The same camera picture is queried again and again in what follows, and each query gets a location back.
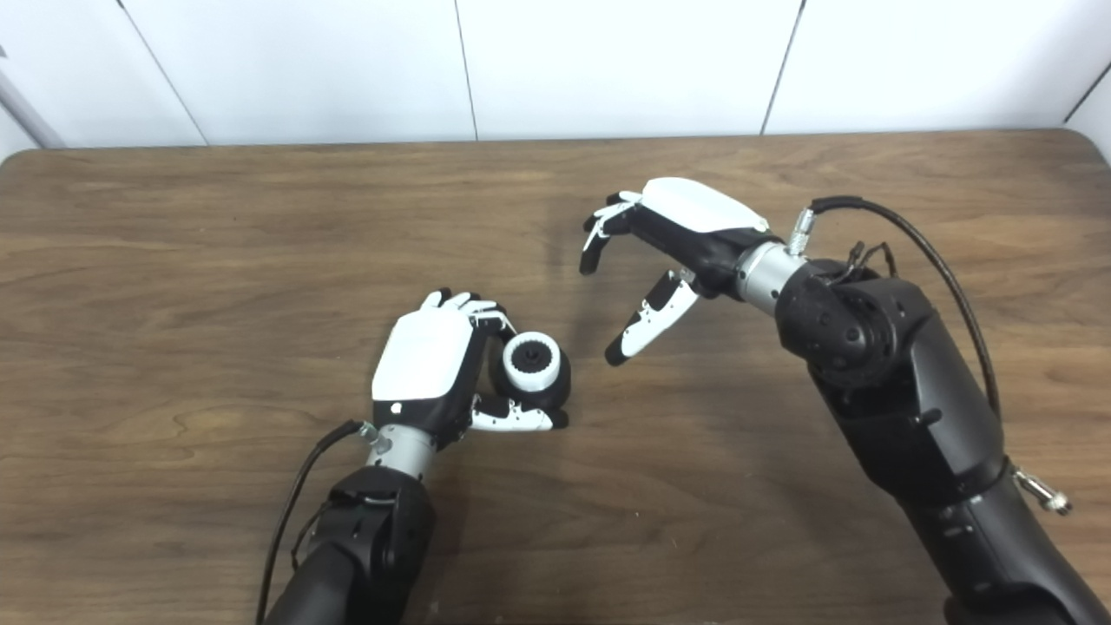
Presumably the grey wall corner pole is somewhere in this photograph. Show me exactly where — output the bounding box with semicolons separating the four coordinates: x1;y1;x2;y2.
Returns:
0;48;67;148

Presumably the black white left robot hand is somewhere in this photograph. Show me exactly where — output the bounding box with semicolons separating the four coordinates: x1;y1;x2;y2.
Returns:
371;289;569;450

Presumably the round black plastic part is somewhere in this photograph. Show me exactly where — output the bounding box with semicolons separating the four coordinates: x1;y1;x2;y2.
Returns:
488;334;572;411

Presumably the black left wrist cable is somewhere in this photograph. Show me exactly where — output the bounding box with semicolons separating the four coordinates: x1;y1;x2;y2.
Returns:
256;419;391;625

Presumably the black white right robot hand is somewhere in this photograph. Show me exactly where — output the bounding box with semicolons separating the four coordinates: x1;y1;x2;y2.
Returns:
579;177;771;367

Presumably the white plastic ring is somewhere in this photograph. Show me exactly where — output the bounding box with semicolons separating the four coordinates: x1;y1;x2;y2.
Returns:
503;332;562;393

